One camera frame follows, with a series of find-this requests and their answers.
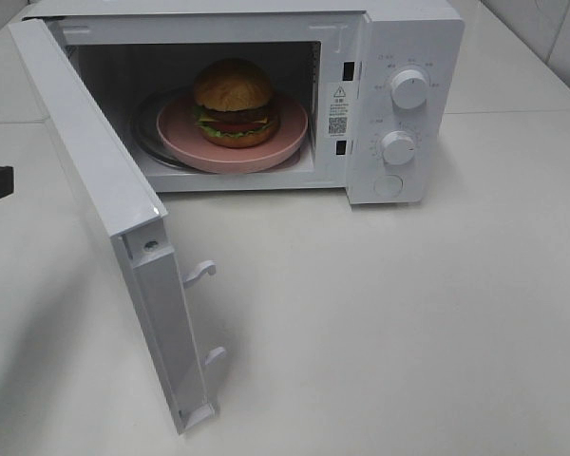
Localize pink round plate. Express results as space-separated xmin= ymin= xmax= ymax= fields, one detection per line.
xmin=156 ymin=95 xmax=308 ymax=174

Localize white microwave door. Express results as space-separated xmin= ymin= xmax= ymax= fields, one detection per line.
xmin=9 ymin=19 xmax=226 ymax=433

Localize white microwave oven body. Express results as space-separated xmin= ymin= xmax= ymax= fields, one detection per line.
xmin=20 ymin=1 xmax=464 ymax=204

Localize white warning label sticker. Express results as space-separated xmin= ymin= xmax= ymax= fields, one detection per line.
xmin=325 ymin=82 xmax=353 ymax=138

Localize round white door button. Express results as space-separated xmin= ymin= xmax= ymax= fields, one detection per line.
xmin=373 ymin=175 xmax=403 ymax=199

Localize burger with lettuce and cheese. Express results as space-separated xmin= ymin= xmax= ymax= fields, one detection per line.
xmin=192 ymin=58 xmax=280 ymax=148

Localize lower white timer knob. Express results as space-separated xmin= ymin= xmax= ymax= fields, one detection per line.
xmin=380 ymin=131 xmax=416 ymax=165

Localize glass microwave turntable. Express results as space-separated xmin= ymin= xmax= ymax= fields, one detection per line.
xmin=131 ymin=87 xmax=302 ymax=170

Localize upper white power knob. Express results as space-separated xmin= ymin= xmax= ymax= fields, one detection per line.
xmin=390 ymin=68 xmax=428 ymax=109

